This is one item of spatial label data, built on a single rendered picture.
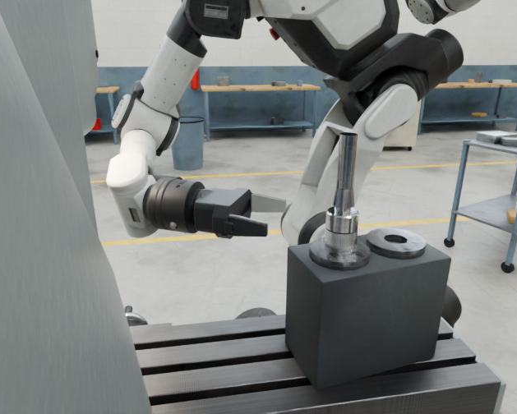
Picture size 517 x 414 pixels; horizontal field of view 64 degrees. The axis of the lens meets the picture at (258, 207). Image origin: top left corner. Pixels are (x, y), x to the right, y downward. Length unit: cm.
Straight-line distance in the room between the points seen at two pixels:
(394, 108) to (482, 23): 903
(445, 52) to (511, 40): 934
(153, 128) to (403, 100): 55
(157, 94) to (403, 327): 65
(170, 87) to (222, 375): 58
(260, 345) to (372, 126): 52
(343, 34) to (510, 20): 950
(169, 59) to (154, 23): 717
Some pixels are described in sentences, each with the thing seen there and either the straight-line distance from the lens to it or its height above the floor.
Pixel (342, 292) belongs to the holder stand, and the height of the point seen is 111.
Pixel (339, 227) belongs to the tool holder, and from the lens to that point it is 60.
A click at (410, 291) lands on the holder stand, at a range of 67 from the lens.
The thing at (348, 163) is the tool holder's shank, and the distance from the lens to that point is 58.
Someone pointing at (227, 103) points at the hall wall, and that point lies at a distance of 813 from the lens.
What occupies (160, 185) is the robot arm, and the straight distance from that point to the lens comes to 70.
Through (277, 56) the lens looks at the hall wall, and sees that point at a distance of 824.
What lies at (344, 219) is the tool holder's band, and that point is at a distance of 59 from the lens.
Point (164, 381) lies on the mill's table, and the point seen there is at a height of 94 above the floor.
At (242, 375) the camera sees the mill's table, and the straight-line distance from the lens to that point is 70.
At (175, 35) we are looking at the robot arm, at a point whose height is 145.
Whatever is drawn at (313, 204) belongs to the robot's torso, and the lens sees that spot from 98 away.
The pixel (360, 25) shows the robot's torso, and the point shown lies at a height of 147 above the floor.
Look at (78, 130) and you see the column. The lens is 17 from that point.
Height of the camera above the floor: 142
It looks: 20 degrees down
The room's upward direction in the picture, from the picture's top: straight up
